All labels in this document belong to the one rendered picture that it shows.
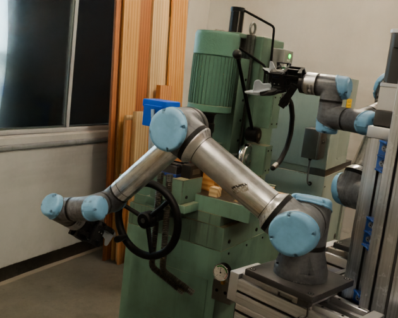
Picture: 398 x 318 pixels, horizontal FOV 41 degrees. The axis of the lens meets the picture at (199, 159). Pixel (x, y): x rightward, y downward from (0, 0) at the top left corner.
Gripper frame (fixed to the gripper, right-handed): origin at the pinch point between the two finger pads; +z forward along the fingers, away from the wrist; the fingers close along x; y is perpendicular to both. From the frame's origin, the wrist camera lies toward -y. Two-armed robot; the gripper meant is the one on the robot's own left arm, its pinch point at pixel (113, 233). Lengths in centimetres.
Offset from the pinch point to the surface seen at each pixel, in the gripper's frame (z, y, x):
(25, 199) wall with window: 73, -12, -124
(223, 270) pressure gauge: 18.8, -2.1, 37.0
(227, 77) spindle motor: 3, -70, 18
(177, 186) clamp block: 2.8, -23.3, 15.7
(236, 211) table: 14.1, -22.8, 35.8
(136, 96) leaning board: 115, -109, -116
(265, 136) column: 45, -67, 21
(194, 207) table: 12.5, -19.9, 20.0
